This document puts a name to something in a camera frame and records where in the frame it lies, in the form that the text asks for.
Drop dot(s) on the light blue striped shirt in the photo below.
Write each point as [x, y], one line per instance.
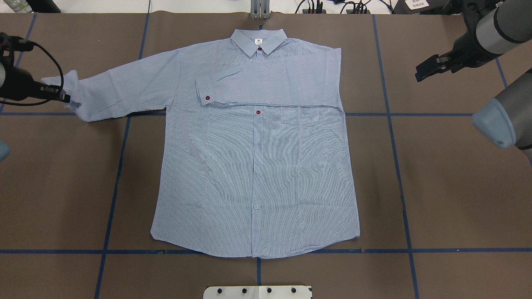
[256, 160]

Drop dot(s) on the black label printer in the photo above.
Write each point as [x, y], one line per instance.
[428, 7]

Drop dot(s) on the clear patterned bottle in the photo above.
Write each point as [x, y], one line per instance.
[18, 6]

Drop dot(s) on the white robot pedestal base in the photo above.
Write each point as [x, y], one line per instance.
[259, 292]

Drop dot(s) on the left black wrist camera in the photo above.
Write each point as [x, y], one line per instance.
[10, 44]

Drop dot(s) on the aluminium frame post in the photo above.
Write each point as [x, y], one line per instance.
[260, 9]

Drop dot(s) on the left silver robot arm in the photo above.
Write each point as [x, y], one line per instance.
[9, 62]

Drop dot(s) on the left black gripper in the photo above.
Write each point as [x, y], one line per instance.
[18, 84]

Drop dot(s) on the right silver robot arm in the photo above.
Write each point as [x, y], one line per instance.
[494, 29]

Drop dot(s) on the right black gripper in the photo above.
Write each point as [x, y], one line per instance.
[464, 51]

